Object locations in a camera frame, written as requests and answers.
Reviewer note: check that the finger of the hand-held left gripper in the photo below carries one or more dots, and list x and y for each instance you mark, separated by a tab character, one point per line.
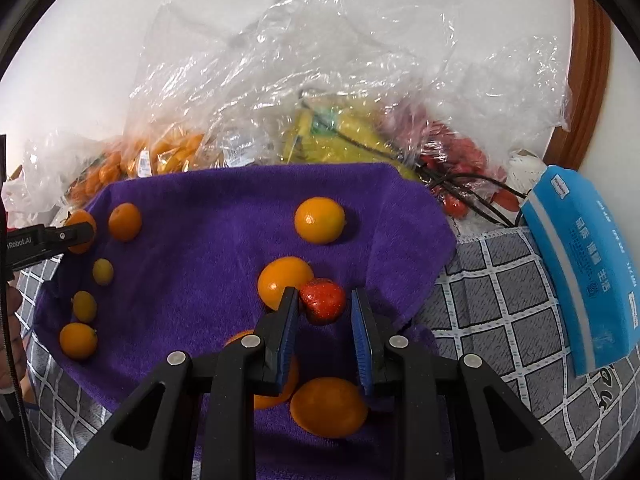
70	237

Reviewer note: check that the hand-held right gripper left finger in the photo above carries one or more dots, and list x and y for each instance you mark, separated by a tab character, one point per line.
287	340

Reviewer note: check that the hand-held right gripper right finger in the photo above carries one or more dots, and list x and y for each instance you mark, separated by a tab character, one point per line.
362	345

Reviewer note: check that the small round orange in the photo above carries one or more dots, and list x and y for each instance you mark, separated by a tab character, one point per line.
125	221
272	402
82	217
277	280
320	220
329	406

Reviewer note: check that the small yellow-green fruit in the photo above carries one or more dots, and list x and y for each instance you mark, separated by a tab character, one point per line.
84	306
102	271

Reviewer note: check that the red strawberry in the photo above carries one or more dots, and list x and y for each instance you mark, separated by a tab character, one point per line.
322	300

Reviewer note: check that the small oval orange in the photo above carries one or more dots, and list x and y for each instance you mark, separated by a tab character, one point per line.
78	340

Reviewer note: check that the purple towel-covered tray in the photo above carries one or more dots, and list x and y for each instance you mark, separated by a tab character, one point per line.
200	240

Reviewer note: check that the bagged red fruits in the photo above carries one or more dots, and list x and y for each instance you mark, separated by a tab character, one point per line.
465	155

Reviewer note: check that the person's left hand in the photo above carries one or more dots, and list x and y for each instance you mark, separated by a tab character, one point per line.
18	340

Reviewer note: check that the translucent plastic bag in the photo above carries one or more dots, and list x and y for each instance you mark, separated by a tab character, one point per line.
50	170

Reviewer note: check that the pile of bagged oranges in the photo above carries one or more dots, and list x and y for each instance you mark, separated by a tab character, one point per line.
170	152

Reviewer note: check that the grey checked star tablecloth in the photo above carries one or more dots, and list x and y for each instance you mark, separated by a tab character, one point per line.
500	320

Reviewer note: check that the bagged yellow bananas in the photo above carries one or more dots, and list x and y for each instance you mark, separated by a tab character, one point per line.
350	145

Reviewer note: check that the blue tissue pack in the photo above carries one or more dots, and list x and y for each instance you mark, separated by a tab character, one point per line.
580	270

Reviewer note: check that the white crumpled paper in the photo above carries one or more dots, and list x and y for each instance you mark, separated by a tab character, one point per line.
525	170

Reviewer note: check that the crumpled clear plastic bag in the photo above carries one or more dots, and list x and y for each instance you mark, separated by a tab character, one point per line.
300	60

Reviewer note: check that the brown wooden door frame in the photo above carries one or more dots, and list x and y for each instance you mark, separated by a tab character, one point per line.
590	60

